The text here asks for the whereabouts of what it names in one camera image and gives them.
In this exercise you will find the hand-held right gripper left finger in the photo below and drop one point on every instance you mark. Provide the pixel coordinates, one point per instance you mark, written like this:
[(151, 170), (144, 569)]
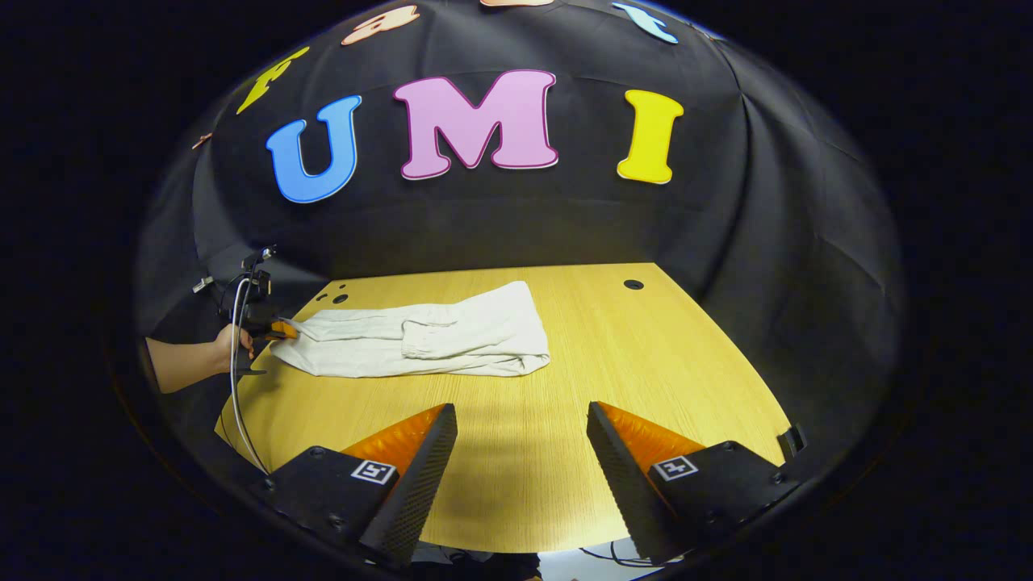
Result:
[(416, 492)]

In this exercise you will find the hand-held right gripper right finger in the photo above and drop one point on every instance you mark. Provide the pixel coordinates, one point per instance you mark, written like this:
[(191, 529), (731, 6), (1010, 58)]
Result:
[(625, 492)]

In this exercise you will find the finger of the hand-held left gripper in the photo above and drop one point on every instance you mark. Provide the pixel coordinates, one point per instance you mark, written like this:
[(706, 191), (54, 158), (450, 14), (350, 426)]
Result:
[(284, 329)]

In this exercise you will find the white jeans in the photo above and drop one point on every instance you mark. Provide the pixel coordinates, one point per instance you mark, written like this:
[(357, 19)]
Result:
[(484, 331)]

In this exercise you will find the silver metal clip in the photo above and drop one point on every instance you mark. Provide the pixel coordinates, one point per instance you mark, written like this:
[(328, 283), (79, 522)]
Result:
[(202, 284)]

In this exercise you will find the red clip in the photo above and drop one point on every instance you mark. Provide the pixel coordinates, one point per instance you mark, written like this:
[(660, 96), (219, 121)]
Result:
[(202, 140)]

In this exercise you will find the black backdrop cloth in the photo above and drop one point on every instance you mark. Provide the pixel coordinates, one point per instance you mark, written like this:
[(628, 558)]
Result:
[(726, 242)]

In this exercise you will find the black table bracket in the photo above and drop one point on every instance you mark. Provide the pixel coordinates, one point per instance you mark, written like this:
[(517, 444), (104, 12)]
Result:
[(792, 441)]

